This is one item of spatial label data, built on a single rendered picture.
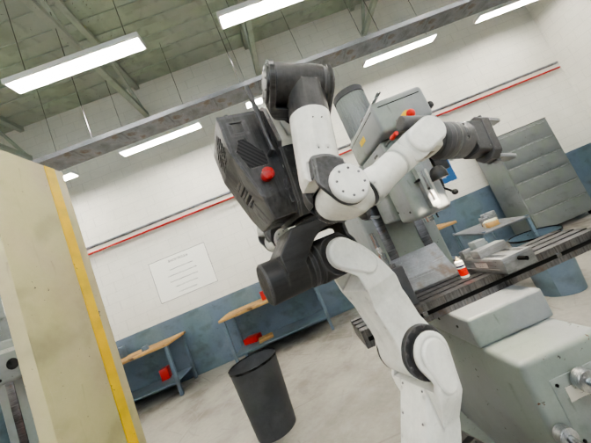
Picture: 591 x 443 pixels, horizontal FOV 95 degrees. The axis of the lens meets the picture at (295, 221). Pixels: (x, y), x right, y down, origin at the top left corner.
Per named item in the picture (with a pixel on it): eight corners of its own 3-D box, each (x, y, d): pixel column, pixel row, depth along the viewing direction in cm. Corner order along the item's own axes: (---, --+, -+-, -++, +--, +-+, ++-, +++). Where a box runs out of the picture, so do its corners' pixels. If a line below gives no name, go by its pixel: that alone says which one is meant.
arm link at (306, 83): (280, 103, 53) (272, 51, 58) (274, 132, 62) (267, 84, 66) (335, 105, 56) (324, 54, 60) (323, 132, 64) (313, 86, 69)
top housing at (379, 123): (435, 112, 123) (420, 82, 125) (383, 134, 122) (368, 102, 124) (397, 152, 170) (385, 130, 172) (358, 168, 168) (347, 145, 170)
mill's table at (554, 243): (609, 242, 126) (601, 226, 127) (368, 349, 119) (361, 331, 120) (561, 243, 149) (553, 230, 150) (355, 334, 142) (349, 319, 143)
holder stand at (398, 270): (419, 303, 125) (401, 263, 127) (375, 321, 126) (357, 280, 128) (411, 298, 137) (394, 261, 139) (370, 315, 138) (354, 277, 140)
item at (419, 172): (441, 204, 127) (421, 163, 129) (434, 206, 127) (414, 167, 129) (437, 206, 131) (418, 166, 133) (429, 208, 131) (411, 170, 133)
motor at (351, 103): (387, 124, 162) (364, 78, 165) (356, 136, 160) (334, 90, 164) (376, 139, 181) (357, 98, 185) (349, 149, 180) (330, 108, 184)
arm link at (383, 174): (419, 165, 55) (360, 224, 48) (391, 187, 65) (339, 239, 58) (381, 129, 56) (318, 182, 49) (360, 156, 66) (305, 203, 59)
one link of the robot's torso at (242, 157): (268, 226, 56) (209, 80, 61) (245, 250, 88) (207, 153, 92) (376, 187, 67) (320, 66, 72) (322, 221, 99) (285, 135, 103)
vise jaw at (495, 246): (508, 247, 129) (504, 239, 129) (481, 259, 128) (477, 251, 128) (499, 247, 135) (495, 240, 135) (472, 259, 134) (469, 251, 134)
